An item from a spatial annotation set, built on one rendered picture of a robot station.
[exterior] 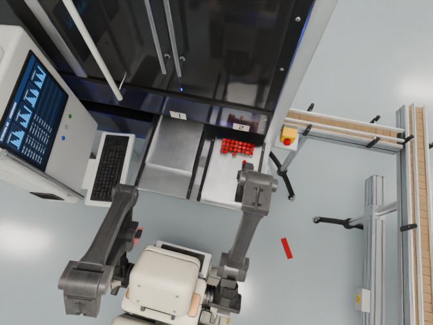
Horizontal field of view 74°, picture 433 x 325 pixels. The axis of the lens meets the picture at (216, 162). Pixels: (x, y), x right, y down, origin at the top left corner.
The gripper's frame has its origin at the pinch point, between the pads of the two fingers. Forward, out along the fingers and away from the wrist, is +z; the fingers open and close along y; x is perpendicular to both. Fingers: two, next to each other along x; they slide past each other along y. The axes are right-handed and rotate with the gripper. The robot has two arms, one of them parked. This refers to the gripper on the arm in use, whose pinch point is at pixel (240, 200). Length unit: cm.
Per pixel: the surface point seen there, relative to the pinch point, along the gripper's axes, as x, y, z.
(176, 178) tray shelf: 35.7, 7.1, 4.1
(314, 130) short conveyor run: -33, 47, -9
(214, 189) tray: 14.4, 5.4, 4.4
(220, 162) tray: 14.5, 20.7, 1.1
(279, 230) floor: -37, 26, 91
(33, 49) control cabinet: 92, 17, -58
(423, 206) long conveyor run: -90, 17, -2
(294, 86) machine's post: -11, 25, -55
